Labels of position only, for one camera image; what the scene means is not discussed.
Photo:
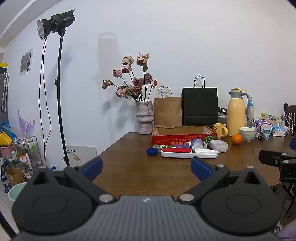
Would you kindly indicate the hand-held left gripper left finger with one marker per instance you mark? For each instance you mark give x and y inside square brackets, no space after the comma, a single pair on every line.
[92,167]

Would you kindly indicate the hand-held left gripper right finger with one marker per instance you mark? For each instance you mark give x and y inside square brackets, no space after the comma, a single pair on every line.
[200,168]

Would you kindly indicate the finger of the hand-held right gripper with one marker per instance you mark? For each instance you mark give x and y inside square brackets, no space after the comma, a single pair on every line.
[293,144]
[268,157]

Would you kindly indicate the white plastic case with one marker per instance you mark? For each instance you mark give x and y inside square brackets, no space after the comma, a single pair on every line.
[205,154]

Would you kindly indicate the blue white bowl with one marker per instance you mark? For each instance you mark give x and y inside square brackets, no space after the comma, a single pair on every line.
[196,141]

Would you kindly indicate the white translucent container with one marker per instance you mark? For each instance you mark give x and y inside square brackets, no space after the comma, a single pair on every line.
[218,146]

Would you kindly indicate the white red lint brush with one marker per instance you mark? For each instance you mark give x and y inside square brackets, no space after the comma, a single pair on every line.
[175,153]

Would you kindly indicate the purple bottle with white cap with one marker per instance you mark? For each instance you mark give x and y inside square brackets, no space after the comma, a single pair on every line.
[178,145]

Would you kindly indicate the red cardboard box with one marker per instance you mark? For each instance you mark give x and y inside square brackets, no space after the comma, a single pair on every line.
[171,138]

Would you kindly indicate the green plastic bottle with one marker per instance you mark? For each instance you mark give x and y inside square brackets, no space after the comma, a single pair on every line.
[161,146]

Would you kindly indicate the blue bottle cap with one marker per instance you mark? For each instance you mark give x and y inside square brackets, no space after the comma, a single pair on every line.
[152,151]

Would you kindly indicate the white panel heater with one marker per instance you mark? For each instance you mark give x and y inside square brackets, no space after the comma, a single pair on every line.
[81,154]

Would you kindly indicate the blue white tissue pack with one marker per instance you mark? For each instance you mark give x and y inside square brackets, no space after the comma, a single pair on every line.
[279,132]

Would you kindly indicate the white cup with blue print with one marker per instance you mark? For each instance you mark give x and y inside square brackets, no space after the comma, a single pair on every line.
[266,134]

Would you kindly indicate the white textured bowl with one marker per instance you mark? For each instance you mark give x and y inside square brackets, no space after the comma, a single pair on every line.
[247,134]

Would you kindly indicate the dark wooden chair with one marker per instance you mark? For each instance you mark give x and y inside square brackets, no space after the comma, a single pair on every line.
[290,111]

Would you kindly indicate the purple pouch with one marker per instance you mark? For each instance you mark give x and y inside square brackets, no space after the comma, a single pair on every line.
[260,125]

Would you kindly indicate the orange fruit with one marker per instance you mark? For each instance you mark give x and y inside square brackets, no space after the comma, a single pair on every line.
[236,139]

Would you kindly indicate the green white carton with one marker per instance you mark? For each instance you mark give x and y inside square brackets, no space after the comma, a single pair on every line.
[269,116]

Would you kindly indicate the yellow mug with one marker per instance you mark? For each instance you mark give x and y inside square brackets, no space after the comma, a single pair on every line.
[218,130]

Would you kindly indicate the clear spray bottle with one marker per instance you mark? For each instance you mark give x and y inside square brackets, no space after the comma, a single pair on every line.
[250,115]

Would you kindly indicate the yellow thermos jug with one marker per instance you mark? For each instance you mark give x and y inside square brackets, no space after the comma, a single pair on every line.
[235,113]

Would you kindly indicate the black paper bag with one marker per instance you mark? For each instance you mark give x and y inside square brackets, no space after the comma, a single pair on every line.
[200,106]

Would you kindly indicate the large cardboard box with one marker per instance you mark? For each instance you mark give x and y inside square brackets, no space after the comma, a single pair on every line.
[290,215]

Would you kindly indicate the brown paper bag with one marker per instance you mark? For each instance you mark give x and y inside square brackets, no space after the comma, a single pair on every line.
[167,111]

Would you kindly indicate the mottled pink vase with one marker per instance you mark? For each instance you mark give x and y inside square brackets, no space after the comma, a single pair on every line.
[144,115]

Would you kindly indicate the small cardboard box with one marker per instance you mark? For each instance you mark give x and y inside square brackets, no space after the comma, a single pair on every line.
[14,177]

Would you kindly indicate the purple clothing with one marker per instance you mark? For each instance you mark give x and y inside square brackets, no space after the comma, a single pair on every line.
[288,234]

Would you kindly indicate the green plastic basin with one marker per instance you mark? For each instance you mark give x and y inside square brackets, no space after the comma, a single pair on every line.
[16,192]

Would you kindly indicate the pink bucket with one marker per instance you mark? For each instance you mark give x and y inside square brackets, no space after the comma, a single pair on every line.
[5,151]

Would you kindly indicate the blue white packet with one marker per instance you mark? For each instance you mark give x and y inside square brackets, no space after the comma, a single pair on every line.
[2,171]

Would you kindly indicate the yellow plastic item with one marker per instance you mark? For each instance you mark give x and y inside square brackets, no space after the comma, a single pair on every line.
[5,138]

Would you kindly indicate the blue bag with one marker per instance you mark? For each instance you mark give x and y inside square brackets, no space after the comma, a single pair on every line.
[5,127]

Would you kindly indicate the dried pink roses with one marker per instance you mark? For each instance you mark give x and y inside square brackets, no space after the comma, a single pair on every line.
[138,82]

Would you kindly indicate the dark grey board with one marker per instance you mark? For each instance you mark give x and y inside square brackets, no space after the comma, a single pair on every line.
[3,92]

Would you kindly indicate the black studio light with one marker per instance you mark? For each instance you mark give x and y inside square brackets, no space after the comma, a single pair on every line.
[62,19]

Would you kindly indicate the wall poster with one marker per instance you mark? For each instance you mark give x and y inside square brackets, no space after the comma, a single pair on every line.
[26,61]

